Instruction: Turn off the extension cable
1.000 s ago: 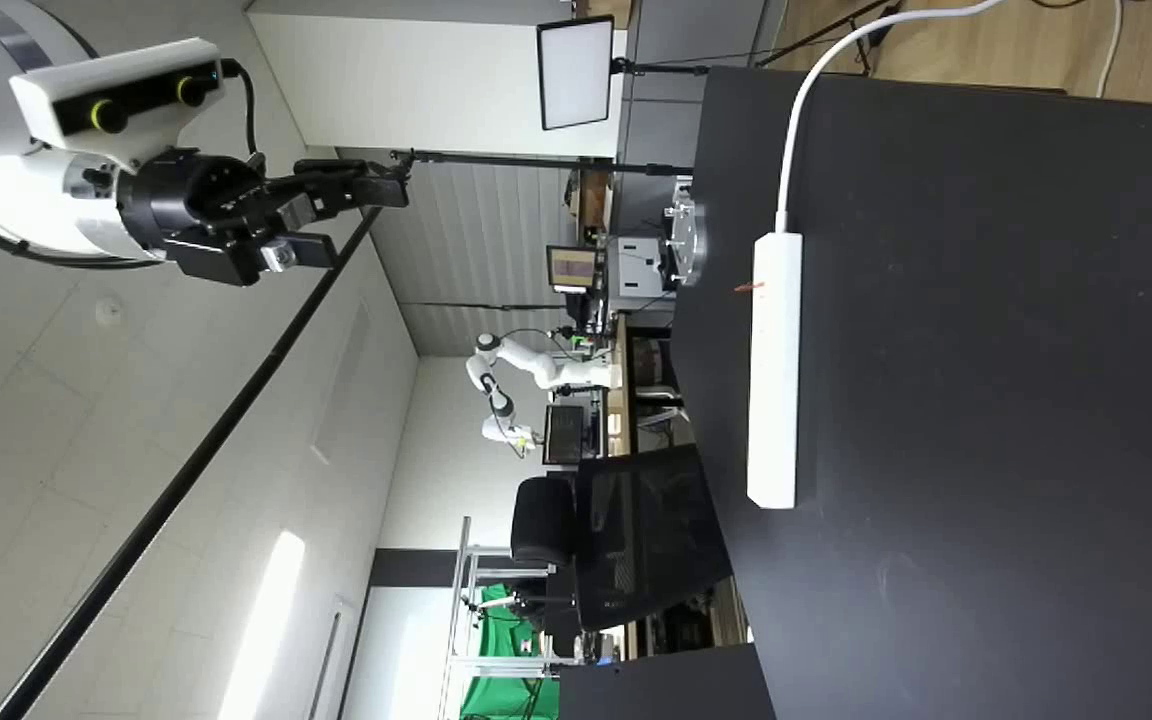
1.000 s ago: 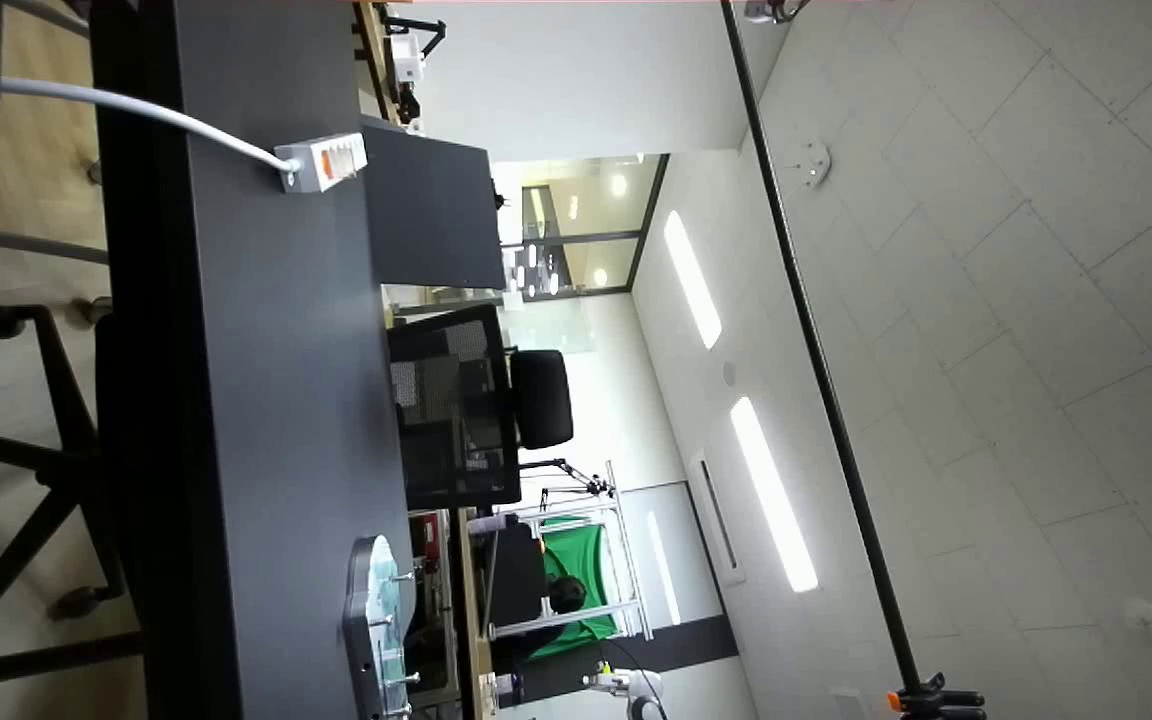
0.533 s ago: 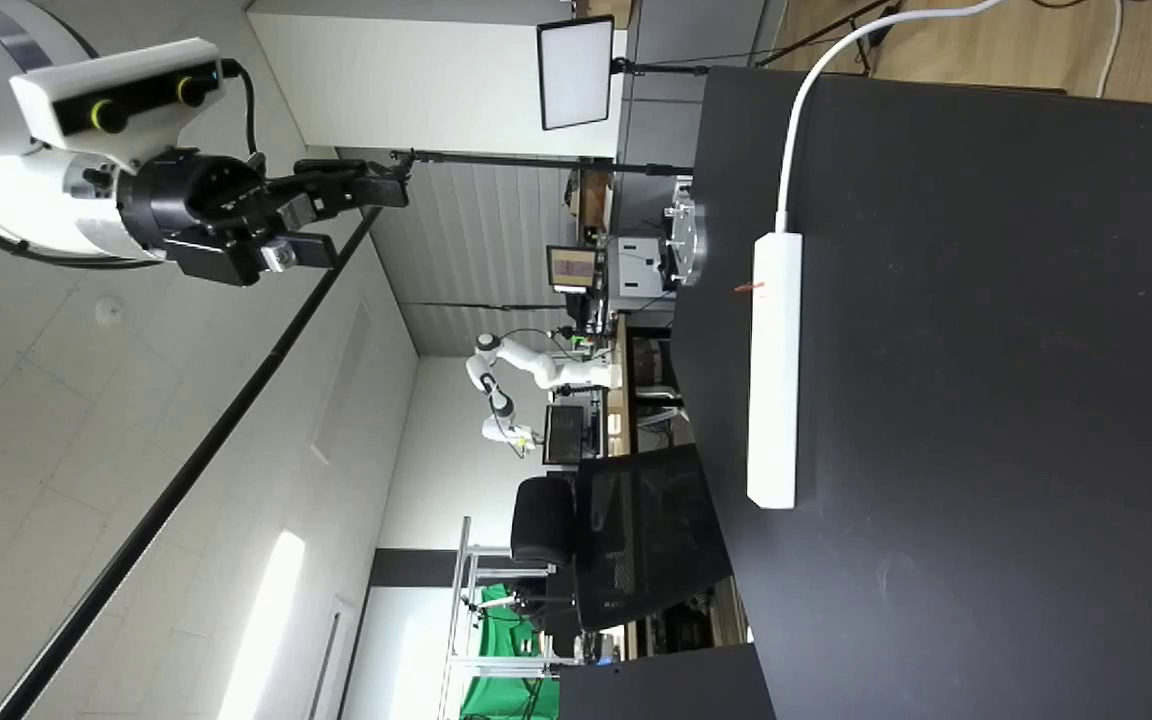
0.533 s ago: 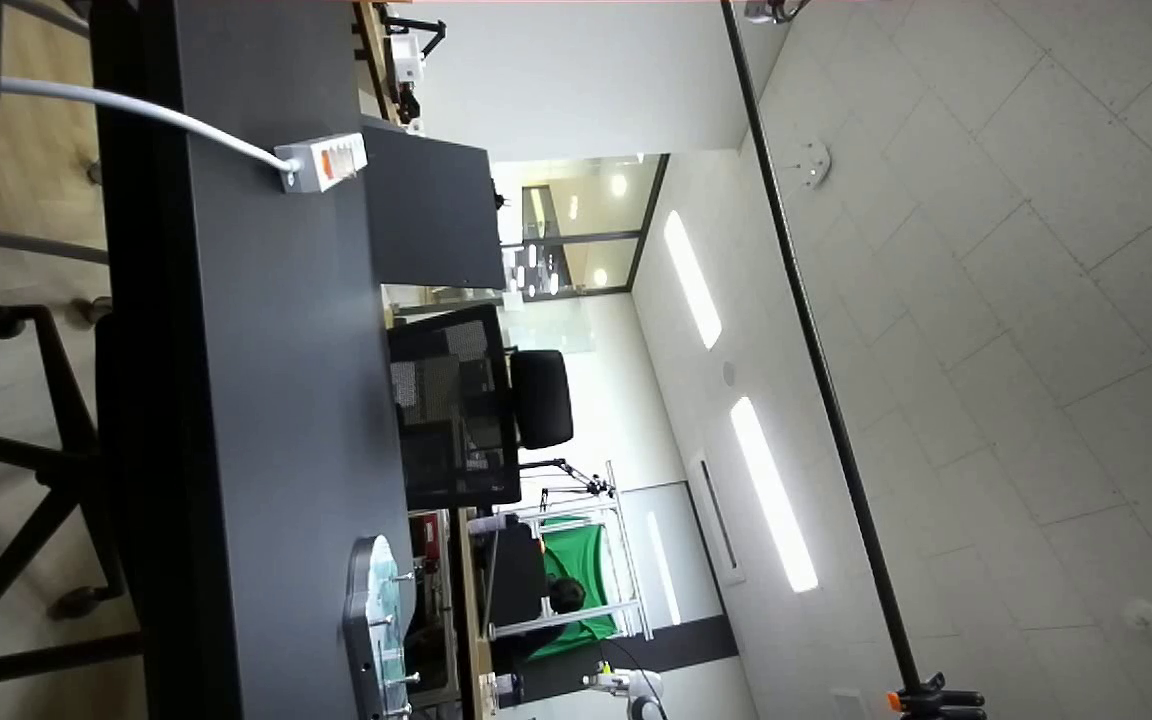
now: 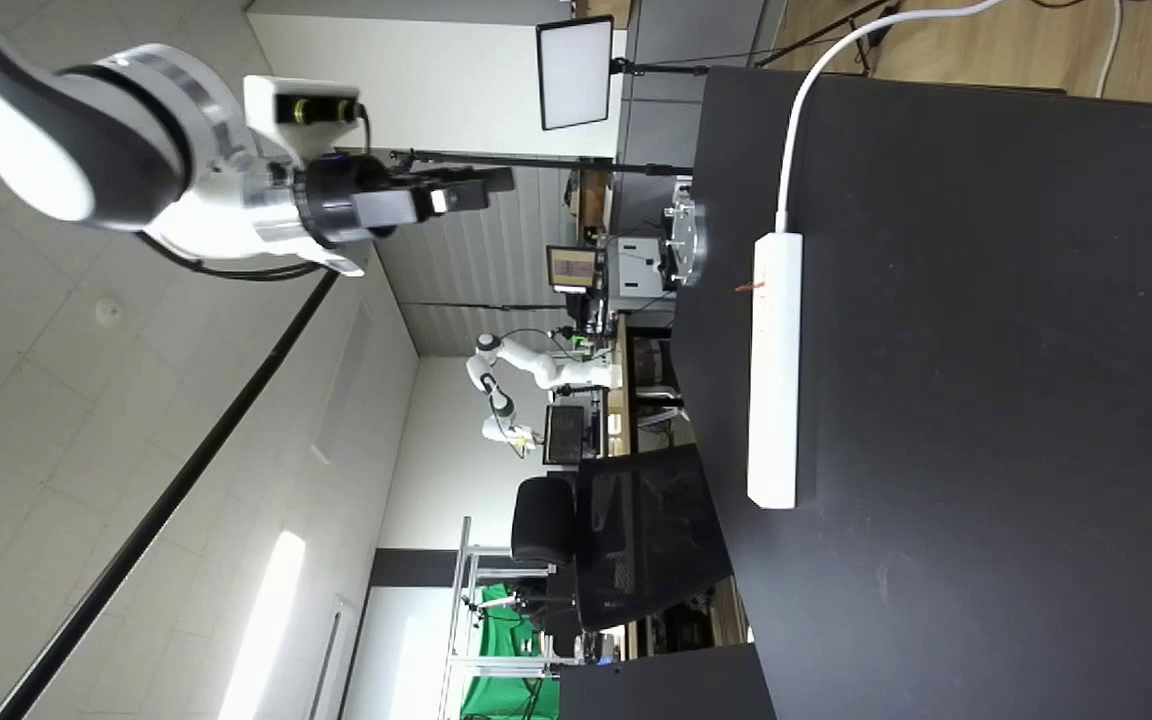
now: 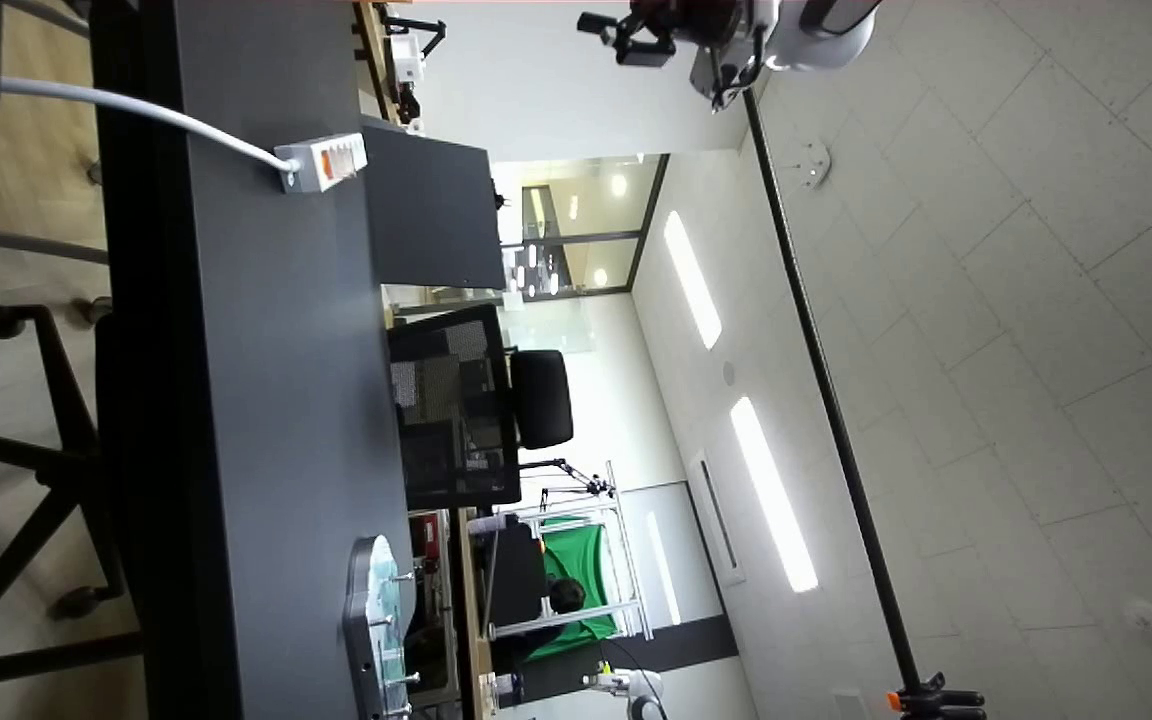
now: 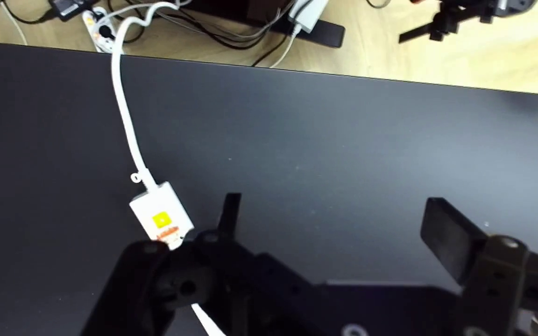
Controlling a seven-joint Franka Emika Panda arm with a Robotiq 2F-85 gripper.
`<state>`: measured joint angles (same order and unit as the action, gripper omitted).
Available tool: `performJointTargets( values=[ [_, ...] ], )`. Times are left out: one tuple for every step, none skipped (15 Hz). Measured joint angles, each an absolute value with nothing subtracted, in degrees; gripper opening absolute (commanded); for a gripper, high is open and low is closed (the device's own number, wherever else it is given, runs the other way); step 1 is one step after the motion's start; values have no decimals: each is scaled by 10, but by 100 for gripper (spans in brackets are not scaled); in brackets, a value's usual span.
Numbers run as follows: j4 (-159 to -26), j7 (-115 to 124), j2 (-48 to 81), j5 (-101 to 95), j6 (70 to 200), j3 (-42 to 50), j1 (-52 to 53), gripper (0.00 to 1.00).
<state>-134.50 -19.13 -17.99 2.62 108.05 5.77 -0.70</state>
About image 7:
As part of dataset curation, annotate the thin white cable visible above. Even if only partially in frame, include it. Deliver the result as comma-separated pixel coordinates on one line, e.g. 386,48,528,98
0,0,31,46

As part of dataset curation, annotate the black power adapter brick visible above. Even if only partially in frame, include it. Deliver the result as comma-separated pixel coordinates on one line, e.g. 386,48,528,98
49,0,98,21

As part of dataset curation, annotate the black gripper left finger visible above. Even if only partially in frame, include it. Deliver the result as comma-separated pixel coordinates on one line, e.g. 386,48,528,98
219,191,246,242

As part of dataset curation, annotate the white power adapter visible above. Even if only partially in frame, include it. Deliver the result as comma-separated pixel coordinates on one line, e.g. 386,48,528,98
290,0,332,35

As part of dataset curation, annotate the black tripod stand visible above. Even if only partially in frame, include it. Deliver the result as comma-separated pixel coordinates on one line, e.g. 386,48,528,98
399,0,535,44

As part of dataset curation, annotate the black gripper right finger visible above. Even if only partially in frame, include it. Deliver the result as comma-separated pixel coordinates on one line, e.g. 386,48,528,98
419,195,490,287

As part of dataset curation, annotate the white power strip cord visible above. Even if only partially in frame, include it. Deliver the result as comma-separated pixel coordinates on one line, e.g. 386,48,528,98
107,0,182,188

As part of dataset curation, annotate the white power strip orange switch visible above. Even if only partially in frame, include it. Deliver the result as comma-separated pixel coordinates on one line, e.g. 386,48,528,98
128,180,197,251

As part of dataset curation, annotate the black floor cable bundle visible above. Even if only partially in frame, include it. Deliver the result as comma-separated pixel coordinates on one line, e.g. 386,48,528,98
119,8,292,68

